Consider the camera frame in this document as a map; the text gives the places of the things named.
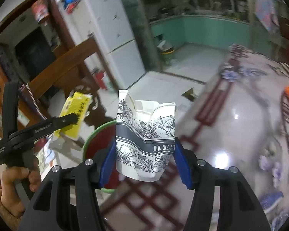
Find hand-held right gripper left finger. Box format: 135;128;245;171
18;147;117;231

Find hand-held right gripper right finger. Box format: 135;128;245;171
175;142;272;231

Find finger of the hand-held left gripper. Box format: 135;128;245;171
8;114;79;147
2;82;20;141

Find red bin with green rim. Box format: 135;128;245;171
82;121;118;194

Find yellow drink carton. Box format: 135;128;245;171
49;91;93;140

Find floral paper cup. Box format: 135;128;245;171
115;90;177;181

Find person's left forearm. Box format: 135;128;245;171
0;189;23;231

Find person's left hand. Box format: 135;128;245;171
0;157;42;213

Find carved wooden chair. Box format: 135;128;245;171
26;37;119;128

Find table with floral tablecloth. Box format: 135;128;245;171
96;44;289;231

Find red bottle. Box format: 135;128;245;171
94;70;105;89

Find green plastic bottle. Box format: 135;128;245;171
105;74;114;91

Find open cardboard box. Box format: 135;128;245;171
182;88;199;101

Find red hanging ornament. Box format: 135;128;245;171
31;0;50;24

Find white refrigerator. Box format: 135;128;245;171
70;0;146;90

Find blue and red bags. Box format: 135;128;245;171
59;0;87;13

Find teal kitchen cabinet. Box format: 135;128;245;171
150;14;256;58

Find plaid hanging towel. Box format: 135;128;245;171
254;0;281;33

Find white bead cord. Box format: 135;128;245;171
26;83;47;119

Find wooden door frame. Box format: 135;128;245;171
0;0;76;135

